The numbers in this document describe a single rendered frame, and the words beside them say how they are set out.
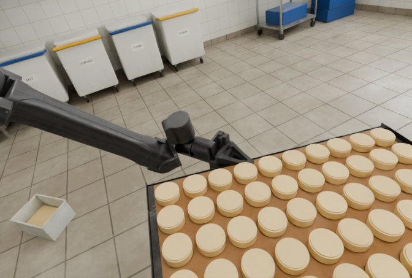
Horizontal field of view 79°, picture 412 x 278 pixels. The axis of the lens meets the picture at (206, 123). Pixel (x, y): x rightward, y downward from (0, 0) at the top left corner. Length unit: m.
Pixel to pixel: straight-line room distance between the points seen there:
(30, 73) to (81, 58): 0.57
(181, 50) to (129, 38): 0.70
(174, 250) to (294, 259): 0.19
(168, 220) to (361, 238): 0.32
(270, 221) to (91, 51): 3.13
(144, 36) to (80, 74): 0.92
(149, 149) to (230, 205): 0.23
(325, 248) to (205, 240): 0.19
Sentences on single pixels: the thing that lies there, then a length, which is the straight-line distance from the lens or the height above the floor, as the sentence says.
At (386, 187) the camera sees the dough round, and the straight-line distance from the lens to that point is 0.58.
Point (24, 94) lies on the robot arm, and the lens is 0.52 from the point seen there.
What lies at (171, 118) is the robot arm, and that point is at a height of 1.09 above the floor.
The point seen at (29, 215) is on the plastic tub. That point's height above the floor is 0.07.
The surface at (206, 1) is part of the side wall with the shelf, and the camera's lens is 4.38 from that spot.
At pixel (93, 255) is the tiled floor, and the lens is 1.86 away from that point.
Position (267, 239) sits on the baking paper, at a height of 0.99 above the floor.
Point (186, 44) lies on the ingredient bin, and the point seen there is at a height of 0.36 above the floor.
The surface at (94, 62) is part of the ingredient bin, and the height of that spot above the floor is 0.49.
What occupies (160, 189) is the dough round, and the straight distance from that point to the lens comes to 0.53.
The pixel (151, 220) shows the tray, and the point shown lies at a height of 1.00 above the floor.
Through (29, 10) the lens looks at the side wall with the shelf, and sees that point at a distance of 4.01.
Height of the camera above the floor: 1.41
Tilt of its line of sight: 35 degrees down
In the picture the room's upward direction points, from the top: 12 degrees counter-clockwise
